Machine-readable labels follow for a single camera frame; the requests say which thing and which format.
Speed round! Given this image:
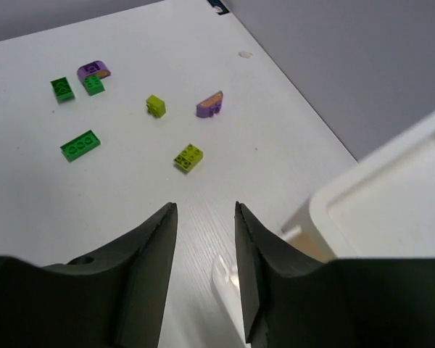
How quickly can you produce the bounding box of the green lego brick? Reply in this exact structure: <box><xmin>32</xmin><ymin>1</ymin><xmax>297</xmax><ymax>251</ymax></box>
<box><xmin>51</xmin><ymin>77</ymin><xmax>75</xmax><ymax>103</ymax></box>
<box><xmin>83</xmin><ymin>75</ymin><xmax>105</xmax><ymax>96</ymax></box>

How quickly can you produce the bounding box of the green flat lego plate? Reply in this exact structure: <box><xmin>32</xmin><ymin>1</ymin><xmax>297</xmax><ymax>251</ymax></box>
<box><xmin>60</xmin><ymin>130</ymin><xmax>101</xmax><ymax>162</ymax></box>

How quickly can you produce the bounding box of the lime lego cube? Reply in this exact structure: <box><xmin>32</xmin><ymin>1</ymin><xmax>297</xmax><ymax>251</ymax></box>
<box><xmin>146</xmin><ymin>95</ymin><xmax>166</xmax><ymax>118</ymax></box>

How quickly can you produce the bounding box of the lime lego 2x3 brick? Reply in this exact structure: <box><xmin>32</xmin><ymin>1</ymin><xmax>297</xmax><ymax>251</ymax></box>
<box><xmin>173</xmin><ymin>144</ymin><xmax>203</xmax><ymax>173</ymax></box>

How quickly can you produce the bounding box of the blue label sticker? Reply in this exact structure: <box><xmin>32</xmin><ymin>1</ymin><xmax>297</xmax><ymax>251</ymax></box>
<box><xmin>207</xmin><ymin>0</ymin><xmax>230</xmax><ymax>15</ymax></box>

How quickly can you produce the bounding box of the white drawer cabinet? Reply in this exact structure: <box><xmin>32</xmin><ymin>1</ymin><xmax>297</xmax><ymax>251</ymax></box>
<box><xmin>281</xmin><ymin>112</ymin><xmax>435</xmax><ymax>259</ymax></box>

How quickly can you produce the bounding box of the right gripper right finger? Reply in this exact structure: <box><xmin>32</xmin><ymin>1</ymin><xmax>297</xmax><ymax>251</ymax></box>
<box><xmin>235</xmin><ymin>203</ymin><xmax>435</xmax><ymax>347</ymax></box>

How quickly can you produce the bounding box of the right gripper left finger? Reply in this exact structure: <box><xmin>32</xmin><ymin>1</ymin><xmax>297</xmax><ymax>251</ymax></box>
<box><xmin>0</xmin><ymin>203</ymin><xmax>178</xmax><ymax>347</ymax></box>

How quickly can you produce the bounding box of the purple arched lego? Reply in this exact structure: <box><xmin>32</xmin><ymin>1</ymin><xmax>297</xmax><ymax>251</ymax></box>
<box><xmin>77</xmin><ymin>60</ymin><xmax>111</xmax><ymax>81</ymax></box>
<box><xmin>196</xmin><ymin>91</ymin><xmax>223</xmax><ymax>118</ymax></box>

